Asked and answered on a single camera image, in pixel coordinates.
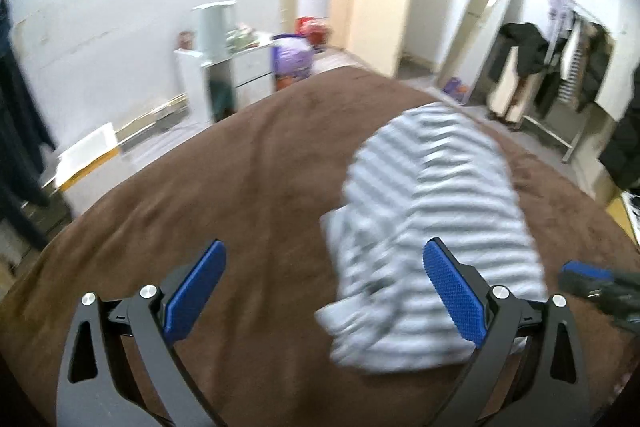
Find red bag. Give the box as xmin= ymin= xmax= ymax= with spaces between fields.
xmin=296 ymin=16 xmax=331 ymax=48

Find black hanging garment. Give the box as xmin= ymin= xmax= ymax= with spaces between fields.
xmin=535 ymin=67 xmax=563 ymax=118

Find black jacket on suitcase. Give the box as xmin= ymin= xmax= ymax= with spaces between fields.
xmin=487 ymin=22 xmax=553 ymax=82

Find grey striped hanging garment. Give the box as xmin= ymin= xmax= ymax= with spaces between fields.
xmin=557 ymin=37 xmax=586 ymax=105

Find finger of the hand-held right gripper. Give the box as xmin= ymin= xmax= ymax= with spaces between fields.
xmin=557 ymin=259 xmax=640 ymax=329

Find dark hanging clothes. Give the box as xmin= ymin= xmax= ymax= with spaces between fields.
xmin=0 ymin=0 xmax=56 ymax=253

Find black hanging puffer jacket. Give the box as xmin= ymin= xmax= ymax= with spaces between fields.
xmin=575 ymin=24 xmax=613 ymax=112

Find pale green appliance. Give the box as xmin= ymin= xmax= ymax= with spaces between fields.
xmin=192 ymin=0 xmax=237 ymax=58

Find grey striped sweater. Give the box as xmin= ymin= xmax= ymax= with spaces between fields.
xmin=314 ymin=102 xmax=548 ymax=375

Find white cabinet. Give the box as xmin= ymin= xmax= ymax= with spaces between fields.
xmin=174 ymin=34 xmax=276 ymax=125

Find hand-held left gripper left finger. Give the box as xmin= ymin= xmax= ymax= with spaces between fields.
xmin=54 ymin=238 xmax=227 ymax=427

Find beige suitcase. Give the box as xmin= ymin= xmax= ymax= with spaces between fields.
xmin=489 ymin=52 xmax=533 ymax=126

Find cream framed standing mirror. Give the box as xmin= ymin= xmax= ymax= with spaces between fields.
xmin=437 ymin=0 xmax=521 ymax=95

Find brown blanket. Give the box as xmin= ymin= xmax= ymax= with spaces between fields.
xmin=0 ymin=66 xmax=640 ymax=427

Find flat white yellow box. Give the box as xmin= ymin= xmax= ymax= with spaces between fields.
xmin=52 ymin=122 xmax=121 ymax=190

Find white clothes rack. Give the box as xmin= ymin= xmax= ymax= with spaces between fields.
xmin=522 ymin=2 xmax=608 ymax=164

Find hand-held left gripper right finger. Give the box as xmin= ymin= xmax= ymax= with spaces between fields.
xmin=422 ymin=237 xmax=593 ymax=427

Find black long hanging coat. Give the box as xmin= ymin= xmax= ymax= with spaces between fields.
xmin=597 ymin=62 xmax=640 ymax=192

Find purple plastic bag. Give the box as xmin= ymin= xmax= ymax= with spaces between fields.
xmin=271 ymin=34 xmax=315 ymax=90

